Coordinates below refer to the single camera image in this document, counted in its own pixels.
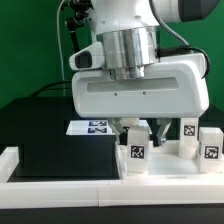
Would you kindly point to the white sheet with tags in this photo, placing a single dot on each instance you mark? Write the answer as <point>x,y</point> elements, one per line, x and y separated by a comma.
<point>89,127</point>

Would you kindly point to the white square table top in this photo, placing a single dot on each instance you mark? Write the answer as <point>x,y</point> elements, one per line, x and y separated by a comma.
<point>164,162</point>

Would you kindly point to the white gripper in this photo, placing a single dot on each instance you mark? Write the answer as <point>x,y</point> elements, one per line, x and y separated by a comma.
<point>174,87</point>

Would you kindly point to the white U-shaped fence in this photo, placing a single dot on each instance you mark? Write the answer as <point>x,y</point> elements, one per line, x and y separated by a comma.
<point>168,190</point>

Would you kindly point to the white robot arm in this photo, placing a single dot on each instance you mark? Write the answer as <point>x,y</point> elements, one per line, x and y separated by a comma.
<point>125,74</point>

